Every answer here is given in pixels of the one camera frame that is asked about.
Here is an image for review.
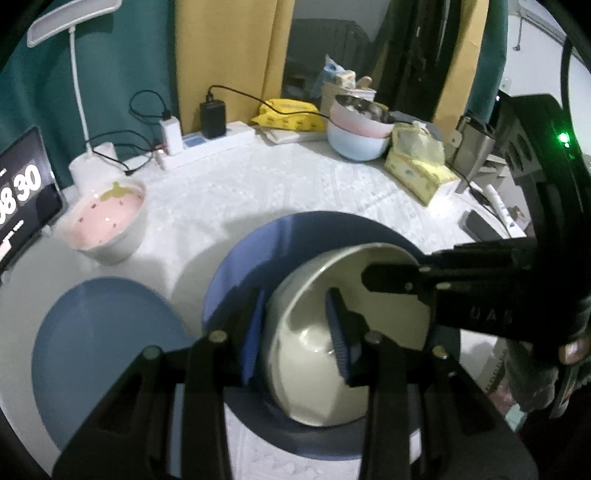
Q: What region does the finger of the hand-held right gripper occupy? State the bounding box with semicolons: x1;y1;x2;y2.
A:
361;237;539;305

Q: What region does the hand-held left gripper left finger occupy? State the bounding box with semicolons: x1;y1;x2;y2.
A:
53;288;269;480

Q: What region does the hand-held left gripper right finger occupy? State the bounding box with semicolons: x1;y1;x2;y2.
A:
324;287;539;480

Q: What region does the cream bowl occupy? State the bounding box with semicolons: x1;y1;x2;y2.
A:
259;243;437;428

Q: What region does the large blue bowl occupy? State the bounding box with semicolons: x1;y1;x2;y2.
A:
201;211;462;462

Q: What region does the blue plate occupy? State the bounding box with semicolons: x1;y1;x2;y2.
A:
31;276;200;455

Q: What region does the pink strawberry bowl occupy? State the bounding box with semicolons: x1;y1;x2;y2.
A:
58;179;148;266

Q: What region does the person's right hand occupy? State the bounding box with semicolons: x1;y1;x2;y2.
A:
558;337;591;367

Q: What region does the black phone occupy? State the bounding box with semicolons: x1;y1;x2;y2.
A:
462;210;504;241

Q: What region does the white tube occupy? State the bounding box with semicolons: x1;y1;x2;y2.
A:
482;185;520;236

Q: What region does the yellow tissue pack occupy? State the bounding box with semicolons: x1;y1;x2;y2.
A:
384;121;462;206

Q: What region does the light blue bowl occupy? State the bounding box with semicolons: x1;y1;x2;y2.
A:
327;121;392;162

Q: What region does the white textured tablecloth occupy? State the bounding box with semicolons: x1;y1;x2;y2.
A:
0;134;527;480

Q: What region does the pale pink bowl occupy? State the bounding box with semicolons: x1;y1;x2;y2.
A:
330;99;395;139

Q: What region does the steel tumbler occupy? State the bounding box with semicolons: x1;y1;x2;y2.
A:
445;115;499;195

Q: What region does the white flat box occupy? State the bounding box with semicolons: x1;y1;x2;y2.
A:
259;127;331;145

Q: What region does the steel bowl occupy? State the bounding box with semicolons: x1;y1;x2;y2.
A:
335;93;395;124

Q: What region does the white basket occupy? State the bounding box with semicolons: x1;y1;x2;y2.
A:
321;80;377;112

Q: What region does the yellow wipes pack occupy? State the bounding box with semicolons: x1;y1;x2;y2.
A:
250;98;326;132

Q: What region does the white power strip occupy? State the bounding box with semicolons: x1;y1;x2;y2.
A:
154;121;256;171

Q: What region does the blue white packet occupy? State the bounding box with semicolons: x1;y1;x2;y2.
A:
321;54;356;86

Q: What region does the white charger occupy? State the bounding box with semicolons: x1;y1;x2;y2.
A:
159;117;184;157

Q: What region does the black charger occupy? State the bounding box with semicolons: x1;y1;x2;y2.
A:
199;95;228;139

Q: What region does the yellow curtain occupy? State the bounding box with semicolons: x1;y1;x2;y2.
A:
434;0;490;125
174;0;296;134

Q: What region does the white desk lamp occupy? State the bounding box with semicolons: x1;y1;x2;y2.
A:
27;0;123;192

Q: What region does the teal curtain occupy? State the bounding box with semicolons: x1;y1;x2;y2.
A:
464;0;509;121
0;0;178;185

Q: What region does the dark glass window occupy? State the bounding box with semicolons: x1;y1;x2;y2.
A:
281;0;398;100

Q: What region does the tablet showing clock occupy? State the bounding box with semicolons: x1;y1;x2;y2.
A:
0;127;65;282

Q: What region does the black phone cable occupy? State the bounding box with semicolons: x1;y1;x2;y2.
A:
455;175;497;208

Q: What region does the black charging cable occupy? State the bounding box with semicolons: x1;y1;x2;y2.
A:
129;89;171;121
205;84;333;121

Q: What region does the black lamp cable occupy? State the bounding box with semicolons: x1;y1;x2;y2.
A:
88;130;160;177

